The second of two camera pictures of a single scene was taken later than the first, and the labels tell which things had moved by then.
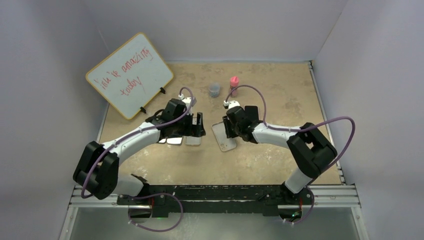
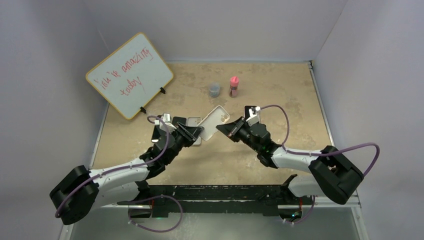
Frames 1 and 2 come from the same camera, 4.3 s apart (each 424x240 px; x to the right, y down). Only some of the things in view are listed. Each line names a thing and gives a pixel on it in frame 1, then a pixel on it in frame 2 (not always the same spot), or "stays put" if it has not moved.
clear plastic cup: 214,89 stays put
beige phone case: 225,143 to 218,116
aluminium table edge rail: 338,166 stays put
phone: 252,112 stays put
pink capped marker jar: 234,83 stays put
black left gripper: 188,132 to 189,133
